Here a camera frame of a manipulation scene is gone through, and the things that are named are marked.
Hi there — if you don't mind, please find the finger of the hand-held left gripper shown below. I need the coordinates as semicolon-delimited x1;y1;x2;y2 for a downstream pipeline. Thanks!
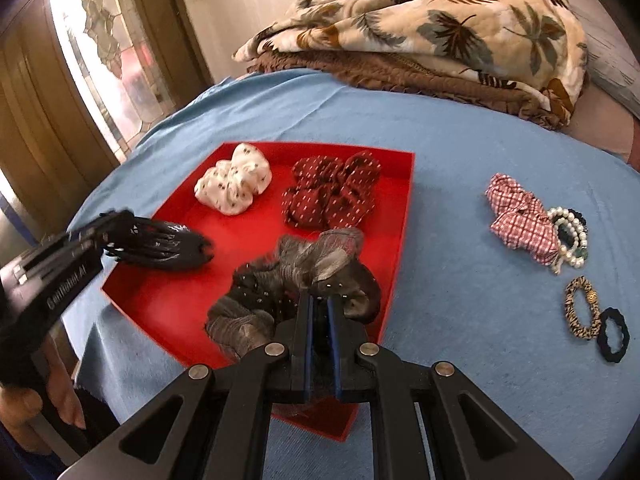
77;237;128;267
62;209;136;247

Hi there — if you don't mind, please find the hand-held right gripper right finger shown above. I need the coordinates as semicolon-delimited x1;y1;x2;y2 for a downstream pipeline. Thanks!
327;296;576;480

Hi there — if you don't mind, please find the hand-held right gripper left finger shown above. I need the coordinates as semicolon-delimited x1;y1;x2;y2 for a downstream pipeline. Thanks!
57;294;316;480

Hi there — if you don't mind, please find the black hair claw clip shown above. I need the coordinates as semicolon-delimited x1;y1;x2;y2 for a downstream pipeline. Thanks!
102;217;216;273

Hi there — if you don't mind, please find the grey mesh scrunchie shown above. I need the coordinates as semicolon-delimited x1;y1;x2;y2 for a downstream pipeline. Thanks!
205;227;382;363

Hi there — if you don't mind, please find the red tray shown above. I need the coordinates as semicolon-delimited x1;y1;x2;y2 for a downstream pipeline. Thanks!
101;141;416;443

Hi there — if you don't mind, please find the red checked scrunchie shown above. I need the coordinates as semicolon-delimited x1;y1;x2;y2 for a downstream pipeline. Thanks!
485;173;560;264

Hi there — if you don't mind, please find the leopard print hair tie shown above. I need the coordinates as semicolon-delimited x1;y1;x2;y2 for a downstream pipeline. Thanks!
565;276;601;339

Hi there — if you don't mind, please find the black ruffled hair tie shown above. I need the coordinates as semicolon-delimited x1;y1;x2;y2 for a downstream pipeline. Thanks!
596;307;631;364

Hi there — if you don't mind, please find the person's left hand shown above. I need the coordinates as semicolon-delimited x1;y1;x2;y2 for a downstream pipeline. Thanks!
0;350;87;443

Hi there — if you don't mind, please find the white dotted scrunchie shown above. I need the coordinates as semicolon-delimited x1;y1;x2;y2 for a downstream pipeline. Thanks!
194;143;273;217

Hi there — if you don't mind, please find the stained glass window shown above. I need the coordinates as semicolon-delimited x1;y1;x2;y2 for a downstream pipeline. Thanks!
47;0;173;153

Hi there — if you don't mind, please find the dark red dotted scrunchie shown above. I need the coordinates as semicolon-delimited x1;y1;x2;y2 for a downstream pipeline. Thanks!
281;151;382;231

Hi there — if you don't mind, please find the brown blanket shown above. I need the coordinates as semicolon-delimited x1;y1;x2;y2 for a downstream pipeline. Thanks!
247;50;566;131

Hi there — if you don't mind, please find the leaf print blanket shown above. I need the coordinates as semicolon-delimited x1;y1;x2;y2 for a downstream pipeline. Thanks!
232;0;590;126

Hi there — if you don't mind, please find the pink bed sheet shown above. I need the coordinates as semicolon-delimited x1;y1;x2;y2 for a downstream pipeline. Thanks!
565;80;640;163

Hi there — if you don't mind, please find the pale grey pillow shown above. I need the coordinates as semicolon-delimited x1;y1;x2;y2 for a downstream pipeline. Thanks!
570;0;640;121

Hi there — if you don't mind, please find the wooden window frame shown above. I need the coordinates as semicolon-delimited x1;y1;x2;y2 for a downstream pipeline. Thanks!
0;0;216;246

